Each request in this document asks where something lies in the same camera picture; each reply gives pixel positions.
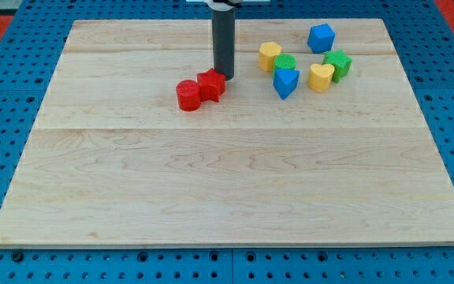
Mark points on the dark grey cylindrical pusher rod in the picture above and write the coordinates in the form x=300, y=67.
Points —
x=223, y=42

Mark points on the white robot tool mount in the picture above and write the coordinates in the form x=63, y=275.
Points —
x=227, y=4

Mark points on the yellow hexagon block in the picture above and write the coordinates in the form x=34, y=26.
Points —
x=267, y=53

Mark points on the red star block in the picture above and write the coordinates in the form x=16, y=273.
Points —
x=211, y=85

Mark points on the green star block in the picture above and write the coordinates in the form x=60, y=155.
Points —
x=341, y=62

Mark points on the green cylinder block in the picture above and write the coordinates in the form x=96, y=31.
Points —
x=284, y=61

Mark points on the red cylinder block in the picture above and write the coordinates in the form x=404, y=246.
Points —
x=188, y=95

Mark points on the blue triangle block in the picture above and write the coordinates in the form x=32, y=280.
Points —
x=285, y=82

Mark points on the blue cube block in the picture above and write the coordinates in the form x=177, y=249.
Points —
x=321, y=38

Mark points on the yellow heart block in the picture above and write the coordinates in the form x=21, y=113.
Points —
x=320, y=76

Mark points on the light wooden board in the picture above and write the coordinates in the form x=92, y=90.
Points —
x=112, y=162

